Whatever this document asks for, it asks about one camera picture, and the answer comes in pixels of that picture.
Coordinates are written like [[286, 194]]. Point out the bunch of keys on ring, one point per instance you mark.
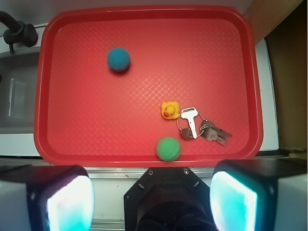
[[198, 126]]

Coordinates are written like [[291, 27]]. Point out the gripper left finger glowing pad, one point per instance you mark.
[[45, 198]]

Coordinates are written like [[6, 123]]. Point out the black octagonal mount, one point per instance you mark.
[[168, 199]]

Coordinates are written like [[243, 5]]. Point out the green foam ball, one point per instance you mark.
[[168, 149]]

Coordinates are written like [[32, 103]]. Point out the blue foam ball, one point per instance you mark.
[[118, 59]]

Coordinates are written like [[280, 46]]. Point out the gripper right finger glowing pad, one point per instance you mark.
[[260, 195]]

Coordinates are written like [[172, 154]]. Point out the stainless steel sink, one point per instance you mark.
[[18, 82]]

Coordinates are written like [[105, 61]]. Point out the red plastic tray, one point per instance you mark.
[[202, 57]]

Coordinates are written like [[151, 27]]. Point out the black faucet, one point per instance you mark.
[[17, 32]]

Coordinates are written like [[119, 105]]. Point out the yellow rubber duck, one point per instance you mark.
[[170, 110]]

